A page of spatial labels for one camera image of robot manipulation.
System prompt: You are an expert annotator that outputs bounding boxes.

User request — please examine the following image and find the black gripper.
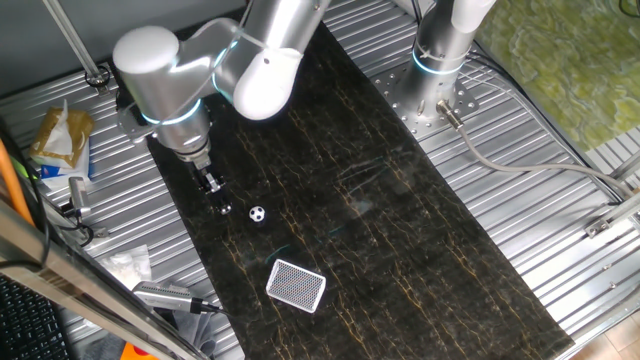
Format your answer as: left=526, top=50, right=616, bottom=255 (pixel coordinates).
left=192, top=159, right=234, bottom=216

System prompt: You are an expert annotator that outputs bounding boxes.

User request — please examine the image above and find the white mesh goal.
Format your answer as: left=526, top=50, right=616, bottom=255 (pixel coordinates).
left=264, top=258, right=327, bottom=315

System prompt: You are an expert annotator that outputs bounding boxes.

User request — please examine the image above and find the crumpled white tissue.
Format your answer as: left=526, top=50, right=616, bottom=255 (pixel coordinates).
left=97, top=243, right=154, bottom=291

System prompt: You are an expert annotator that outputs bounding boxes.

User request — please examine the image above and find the white blue tissue pack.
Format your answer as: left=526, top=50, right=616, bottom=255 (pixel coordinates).
left=37, top=142, right=94, bottom=192

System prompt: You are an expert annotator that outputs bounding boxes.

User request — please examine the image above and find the yellow tissue pack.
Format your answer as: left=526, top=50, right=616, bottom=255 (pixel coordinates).
left=28, top=98, right=96, bottom=170

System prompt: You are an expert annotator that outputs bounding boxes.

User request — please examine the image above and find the black gold-veined marble mat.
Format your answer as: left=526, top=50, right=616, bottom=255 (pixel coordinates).
left=107, top=9, right=576, bottom=360

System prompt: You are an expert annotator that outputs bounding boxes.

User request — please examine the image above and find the orange emergency stop button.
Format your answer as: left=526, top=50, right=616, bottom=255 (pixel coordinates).
left=119, top=342, right=164, bottom=360

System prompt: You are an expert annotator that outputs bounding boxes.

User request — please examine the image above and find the orange tube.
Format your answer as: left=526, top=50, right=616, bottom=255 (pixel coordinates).
left=0, top=137, right=36, bottom=229

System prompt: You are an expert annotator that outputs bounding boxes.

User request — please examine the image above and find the aluminium stand pole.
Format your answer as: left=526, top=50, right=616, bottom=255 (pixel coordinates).
left=42, top=0, right=112, bottom=97

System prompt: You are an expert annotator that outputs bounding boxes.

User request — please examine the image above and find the black keyboard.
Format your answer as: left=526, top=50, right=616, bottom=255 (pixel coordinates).
left=0, top=273, right=74, bottom=360

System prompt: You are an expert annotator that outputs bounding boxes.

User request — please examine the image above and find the aluminium profile bar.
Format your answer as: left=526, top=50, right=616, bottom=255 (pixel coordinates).
left=583, top=149, right=640, bottom=240

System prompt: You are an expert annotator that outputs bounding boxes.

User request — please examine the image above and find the black usb cable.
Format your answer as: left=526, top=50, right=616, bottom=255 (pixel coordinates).
left=189, top=297, right=239, bottom=320

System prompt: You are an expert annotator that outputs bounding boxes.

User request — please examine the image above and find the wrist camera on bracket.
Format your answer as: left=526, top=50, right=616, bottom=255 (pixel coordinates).
left=114, top=87, right=156, bottom=146

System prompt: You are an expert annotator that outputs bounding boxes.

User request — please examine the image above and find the metal frame bar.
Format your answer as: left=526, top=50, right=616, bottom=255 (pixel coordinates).
left=0, top=197, right=211, bottom=360

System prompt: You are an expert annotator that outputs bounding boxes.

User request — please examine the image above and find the thick black cable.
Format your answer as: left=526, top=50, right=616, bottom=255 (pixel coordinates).
left=0, top=117, right=54, bottom=274

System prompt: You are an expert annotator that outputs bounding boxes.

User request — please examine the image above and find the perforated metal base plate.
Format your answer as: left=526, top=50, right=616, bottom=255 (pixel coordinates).
left=372, top=62, right=481, bottom=142

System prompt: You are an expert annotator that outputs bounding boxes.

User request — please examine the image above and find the grey cable with metal connector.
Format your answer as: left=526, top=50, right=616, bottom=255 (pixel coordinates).
left=434, top=98, right=640, bottom=201

